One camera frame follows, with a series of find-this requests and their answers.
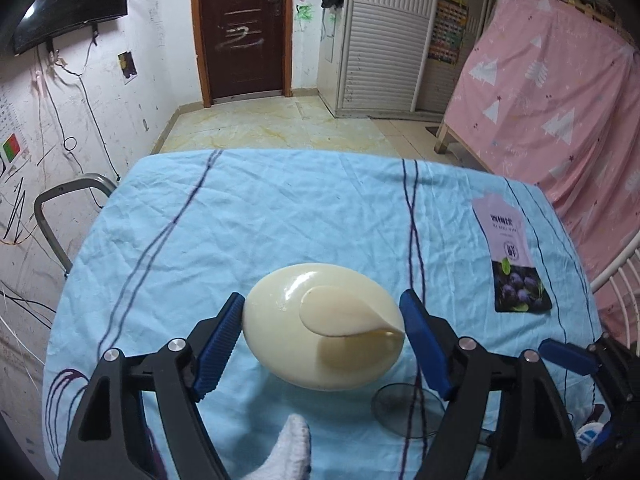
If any light blue bed sheet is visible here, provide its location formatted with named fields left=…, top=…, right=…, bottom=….
left=42, top=150, right=602, bottom=479

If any purple blueberry snack pouch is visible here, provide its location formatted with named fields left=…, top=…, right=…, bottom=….
left=472, top=193, right=552, bottom=314

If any cream oval plastic container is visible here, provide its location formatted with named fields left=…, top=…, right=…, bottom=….
left=243, top=263, right=405, bottom=391

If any white louvered wardrobe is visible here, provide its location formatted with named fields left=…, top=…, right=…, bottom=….
left=317, top=0, right=492, bottom=122

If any colourful wall chart poster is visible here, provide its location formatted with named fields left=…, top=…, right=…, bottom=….
left=427, top=0, right=469, bottom=65

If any dark brown wooden door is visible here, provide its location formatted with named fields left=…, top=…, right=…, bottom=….
left=191, top=0, right=293, bottom=107

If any pink tree-print curtain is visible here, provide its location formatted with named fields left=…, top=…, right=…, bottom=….
left=444, top=0, right=639, bottom=280

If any white sock foot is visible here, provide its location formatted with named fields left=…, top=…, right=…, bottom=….
left=244, top=414, right=311, bottom=480

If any eye chart wall poster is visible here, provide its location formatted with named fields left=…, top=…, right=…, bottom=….
left=1, top=86, right=32, bottom=181

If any grey metal chair frame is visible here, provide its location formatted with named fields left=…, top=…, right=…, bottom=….
left=34, top=172, right=117, bottom=275

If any wall-mounted black television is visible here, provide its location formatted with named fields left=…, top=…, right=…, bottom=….
left=12, top=0, right=128, bottom=54

